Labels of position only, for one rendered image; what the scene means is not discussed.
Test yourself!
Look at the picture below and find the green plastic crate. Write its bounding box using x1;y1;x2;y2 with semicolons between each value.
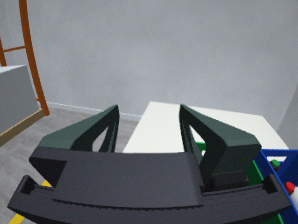
196;142;284;224

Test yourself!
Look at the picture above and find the white bottle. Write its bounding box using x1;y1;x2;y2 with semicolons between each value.
290;187;298;211

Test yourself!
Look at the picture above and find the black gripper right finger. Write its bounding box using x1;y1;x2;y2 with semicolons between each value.
179;104;262;186

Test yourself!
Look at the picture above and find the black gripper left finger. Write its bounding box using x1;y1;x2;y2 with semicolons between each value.
37;105;120;152

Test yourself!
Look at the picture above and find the blue crate with dividers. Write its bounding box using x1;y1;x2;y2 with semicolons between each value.
254;149;298;224

